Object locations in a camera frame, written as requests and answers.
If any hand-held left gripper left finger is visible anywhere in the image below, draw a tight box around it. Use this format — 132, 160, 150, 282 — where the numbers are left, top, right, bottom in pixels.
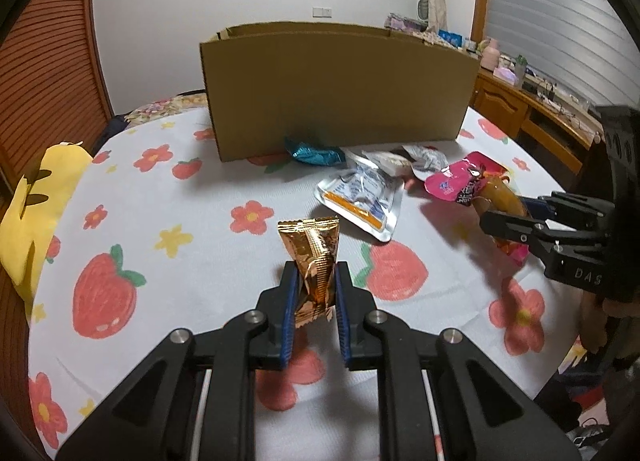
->
55, 261, 303, 461

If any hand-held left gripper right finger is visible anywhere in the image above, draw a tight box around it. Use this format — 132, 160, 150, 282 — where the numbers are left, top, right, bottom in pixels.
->
334, 261, 583, 461

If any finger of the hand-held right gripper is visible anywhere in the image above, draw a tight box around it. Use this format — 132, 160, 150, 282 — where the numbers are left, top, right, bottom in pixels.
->
517, 191, 613, 225
480, 208, 609, 263

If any pink snack packet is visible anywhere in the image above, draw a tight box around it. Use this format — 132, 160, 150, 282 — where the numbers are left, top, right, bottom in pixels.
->
424, 151, 531, 267

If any gold snack packet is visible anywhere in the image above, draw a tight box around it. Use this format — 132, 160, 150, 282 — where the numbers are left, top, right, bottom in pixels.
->
277, 217, 342, 328

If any brown cardboard box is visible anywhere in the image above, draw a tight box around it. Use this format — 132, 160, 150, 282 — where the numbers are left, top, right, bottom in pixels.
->
199, 21, 480, 163

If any person's right hand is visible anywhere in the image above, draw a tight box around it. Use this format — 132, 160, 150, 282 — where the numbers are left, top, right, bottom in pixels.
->
580, 286, 640, 357

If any crumpled white snack packet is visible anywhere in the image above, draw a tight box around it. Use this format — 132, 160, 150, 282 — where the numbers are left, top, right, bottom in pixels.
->
402, 145, 449, 179
361, 150, 408, 176

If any wooden cabinet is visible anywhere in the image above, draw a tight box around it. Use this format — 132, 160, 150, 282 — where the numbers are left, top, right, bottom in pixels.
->
467, 68, 608, 177

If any white strawberry flower bed sheet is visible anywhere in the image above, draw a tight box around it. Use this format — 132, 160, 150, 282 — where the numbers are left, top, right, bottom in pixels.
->
27, 104, 608, 461

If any silver snack packet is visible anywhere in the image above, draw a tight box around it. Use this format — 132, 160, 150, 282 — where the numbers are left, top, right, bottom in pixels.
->
314, 165, 405, 243

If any pink thermos bottle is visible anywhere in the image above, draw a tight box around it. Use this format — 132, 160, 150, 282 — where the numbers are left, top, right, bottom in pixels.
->
480, 38, 501, 69

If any teal snack packet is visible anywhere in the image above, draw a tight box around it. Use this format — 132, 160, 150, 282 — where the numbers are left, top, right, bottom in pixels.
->
284, 136, 347, 169

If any grey window blind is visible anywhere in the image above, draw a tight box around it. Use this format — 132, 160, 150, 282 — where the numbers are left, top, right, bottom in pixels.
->
482, 0, 640, 107

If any purple patterned bag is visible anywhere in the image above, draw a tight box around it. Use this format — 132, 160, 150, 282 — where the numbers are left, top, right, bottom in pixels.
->
385, 14, 426, 32

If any floral patterned quilt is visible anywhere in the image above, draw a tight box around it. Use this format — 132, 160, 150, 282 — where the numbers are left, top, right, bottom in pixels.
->
122, 91, 208, 127

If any dark cloth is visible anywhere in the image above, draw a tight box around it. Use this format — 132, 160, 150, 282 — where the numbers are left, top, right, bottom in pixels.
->
97, 114, 131, 147

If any yellow plush toy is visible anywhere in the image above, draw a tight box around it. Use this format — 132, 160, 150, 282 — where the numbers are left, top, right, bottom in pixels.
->
0, 141, 93, 301

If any brown louvred wardrobe door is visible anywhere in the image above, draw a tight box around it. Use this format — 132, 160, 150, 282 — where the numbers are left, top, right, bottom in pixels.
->
0, 0, 115, 194

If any white power strip with cables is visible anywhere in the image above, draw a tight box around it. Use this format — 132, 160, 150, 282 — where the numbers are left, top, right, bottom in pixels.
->
522, 76, 596, 117

